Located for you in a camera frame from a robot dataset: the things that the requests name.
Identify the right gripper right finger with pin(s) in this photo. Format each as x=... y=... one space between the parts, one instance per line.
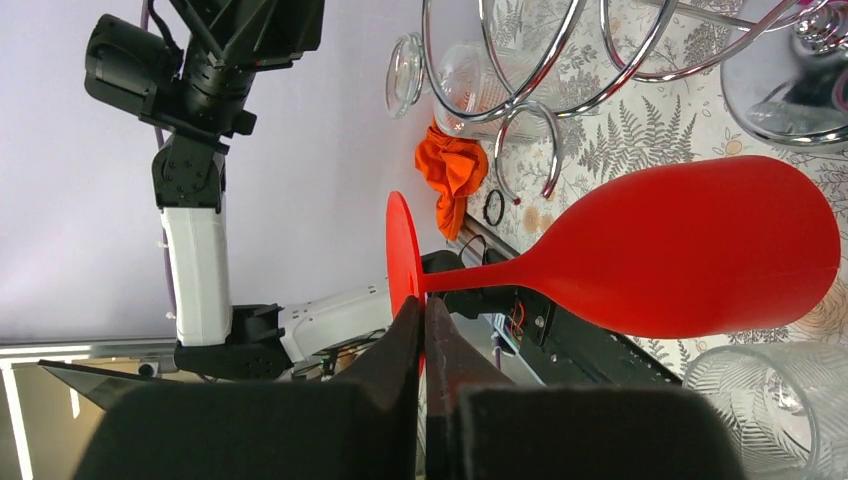
x=480 y=425

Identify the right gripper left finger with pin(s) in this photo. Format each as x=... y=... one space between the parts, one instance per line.
x=361 y=424

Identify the red plastic wine glass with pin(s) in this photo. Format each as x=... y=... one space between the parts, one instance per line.
x=674 y=251

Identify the clear ribbed wine glass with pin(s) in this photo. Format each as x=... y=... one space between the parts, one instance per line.
x=783 y=404

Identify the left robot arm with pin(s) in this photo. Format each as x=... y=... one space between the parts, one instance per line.
x=198 y=94

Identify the clear wine glass left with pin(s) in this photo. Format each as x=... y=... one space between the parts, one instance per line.
x=465 y=76

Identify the chrome wine glass rack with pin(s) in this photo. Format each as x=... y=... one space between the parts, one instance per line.
x=747 y=42

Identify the magenta plastic wine glass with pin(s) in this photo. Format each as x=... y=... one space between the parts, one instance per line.
x=819 y=44

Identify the orange cloth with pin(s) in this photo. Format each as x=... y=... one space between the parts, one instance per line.
x=455 y=169

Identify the floral table cloth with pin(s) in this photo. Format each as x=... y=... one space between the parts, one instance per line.
x=639 y=127

